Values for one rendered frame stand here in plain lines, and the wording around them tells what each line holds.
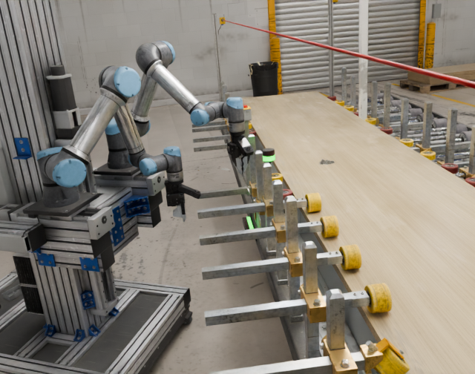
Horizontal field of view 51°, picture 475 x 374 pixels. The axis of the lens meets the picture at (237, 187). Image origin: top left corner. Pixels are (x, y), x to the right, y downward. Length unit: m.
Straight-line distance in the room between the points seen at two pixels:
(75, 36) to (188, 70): 2.18
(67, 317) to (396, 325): 1.78
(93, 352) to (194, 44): 8.00
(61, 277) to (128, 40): 7.71
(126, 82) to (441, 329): 1.41
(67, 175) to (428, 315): 1.34
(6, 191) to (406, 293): 1.80
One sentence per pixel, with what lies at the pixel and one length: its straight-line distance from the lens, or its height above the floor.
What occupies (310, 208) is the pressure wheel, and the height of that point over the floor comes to 0.93.
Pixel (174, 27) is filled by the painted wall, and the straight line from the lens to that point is 9.98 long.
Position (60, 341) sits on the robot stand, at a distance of 2.78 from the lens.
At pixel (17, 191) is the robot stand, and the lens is 2.55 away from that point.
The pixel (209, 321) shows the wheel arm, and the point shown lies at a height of 0.95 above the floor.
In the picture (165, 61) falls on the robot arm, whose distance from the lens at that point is 2.44.
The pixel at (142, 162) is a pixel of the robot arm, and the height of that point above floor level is 1.15.
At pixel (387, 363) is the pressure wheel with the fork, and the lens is 1.26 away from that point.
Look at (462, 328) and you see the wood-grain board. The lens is 1.50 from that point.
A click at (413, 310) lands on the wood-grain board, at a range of 1.54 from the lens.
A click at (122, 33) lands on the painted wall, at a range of 9.95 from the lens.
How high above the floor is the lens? 1.76
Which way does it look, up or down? 20 degrees down
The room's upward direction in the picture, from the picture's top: 5 degrees counter-clockwise
